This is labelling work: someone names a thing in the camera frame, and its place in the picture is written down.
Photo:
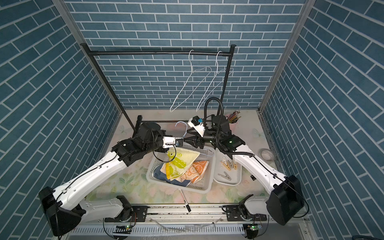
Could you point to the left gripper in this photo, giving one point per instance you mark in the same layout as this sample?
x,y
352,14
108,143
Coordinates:
x,y
164,150

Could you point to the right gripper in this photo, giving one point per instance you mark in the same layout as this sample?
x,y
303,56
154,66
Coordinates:
x,y
196,140

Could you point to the yellow green patterned towel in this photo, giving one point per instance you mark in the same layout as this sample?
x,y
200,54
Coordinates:
x,y
180,160

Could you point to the white clothespin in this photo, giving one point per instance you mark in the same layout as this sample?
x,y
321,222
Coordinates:
x,y
230,163
224,160
226,176

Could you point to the orange patterned towel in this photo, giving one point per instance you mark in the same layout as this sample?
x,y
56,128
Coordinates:
x,y
193,175

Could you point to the light blue wire hanger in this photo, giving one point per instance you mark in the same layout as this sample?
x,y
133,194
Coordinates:
x,y
180,130

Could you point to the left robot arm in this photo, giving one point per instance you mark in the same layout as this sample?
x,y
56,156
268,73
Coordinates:
x,y
65,206

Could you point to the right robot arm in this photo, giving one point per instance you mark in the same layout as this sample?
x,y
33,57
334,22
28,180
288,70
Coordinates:
x,y
285,193

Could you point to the black metal clothes rack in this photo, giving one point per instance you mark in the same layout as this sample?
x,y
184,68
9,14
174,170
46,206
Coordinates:
x,y
91,55

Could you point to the pink pencil cup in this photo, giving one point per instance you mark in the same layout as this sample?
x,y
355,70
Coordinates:
x,y
233,117

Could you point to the white rectangular tray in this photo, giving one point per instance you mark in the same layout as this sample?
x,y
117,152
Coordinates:
x,y
227,171

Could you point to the white perforated plastic basket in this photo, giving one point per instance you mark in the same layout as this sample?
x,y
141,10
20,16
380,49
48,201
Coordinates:
x,y
203,186

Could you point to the black tipped marker pen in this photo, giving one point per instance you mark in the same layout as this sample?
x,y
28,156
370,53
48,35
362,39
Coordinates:
x,y
185,201

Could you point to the clear tape roll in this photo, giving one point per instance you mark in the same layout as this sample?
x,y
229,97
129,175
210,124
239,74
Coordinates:
x,y
267,155

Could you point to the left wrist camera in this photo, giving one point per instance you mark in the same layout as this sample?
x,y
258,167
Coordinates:
x,y
169,142

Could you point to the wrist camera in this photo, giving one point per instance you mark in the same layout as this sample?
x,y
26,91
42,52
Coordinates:
x,y
169,142
197,126

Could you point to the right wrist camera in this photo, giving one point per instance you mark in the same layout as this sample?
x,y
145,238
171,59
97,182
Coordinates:
x,y
197,126

